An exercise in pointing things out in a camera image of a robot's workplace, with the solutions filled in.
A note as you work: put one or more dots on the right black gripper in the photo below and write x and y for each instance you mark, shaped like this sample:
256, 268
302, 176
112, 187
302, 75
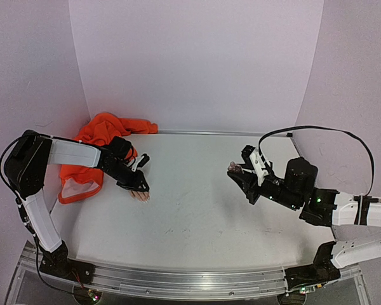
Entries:
254, 182

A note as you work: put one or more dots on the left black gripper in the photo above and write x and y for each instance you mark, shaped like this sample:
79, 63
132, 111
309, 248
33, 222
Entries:
134, 185

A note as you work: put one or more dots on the nail polish bottle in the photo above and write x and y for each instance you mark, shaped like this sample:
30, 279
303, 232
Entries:
235, 168

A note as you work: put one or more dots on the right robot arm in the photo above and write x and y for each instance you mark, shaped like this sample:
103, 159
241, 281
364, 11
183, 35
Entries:
318, 207

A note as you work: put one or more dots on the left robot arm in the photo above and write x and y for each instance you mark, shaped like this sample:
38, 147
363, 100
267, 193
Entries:
23, 166

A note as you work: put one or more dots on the mannequin hand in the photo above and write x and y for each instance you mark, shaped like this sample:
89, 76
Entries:
140, 196

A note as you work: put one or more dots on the orange hoodie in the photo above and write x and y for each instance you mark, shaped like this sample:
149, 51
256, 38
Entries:
79, 176

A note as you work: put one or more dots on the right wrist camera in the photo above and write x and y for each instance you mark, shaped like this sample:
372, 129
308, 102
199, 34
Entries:
257, 160

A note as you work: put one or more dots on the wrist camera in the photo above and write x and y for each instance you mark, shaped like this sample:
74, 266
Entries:
139, 162
257, 160

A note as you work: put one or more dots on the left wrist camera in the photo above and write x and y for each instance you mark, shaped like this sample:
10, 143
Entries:
139, 162

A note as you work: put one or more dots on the aluminium front rail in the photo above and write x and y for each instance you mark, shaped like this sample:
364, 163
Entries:
107, 284

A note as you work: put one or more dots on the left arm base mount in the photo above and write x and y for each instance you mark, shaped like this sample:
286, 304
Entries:
58, 264

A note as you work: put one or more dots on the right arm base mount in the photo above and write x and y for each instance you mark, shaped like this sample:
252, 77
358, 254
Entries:
320, 271

